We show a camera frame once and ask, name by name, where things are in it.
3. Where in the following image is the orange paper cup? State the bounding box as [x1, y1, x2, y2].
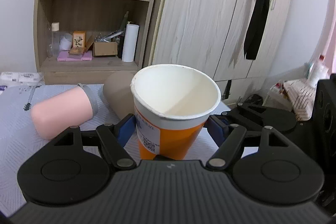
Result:
[130, 64, 221, 160]

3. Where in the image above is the pink cup grey rim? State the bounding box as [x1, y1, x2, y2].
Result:
[31, 84, 98, 140]

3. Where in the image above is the brown cylindrical cup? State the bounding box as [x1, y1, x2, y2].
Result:
[102, 71, 134, 119]

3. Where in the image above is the striped white bag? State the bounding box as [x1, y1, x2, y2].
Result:
[263, 79, 316, 121]

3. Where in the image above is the brown cardboard box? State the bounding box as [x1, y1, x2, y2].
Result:
[93, 42, 118, 57]

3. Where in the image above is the black hanging ribbon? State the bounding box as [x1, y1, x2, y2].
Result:
[244, 0, 270, 60]

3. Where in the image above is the pink flat box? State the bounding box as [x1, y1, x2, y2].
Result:
[57, 51, 93, 62]

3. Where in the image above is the white paper roll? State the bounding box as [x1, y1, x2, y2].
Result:
[122, 24, 139, 63]

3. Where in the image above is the light wood wardrobe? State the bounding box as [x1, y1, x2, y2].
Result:
[143, 0, 290, 105]

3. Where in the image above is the orange floral box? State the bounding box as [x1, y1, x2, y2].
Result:
[72, 31, 86, 48]

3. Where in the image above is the white mug on shelf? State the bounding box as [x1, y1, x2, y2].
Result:
[60, 33, 72, 51]

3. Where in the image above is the white tissue pack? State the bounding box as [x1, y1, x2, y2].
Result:
[1, 72, 44, 87]

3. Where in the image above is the clear bottle beige cap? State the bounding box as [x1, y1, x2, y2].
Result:
[51, 22, 60, 57]

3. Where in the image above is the wooden shelf unit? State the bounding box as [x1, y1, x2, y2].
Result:
[34, 0, 154, 85]

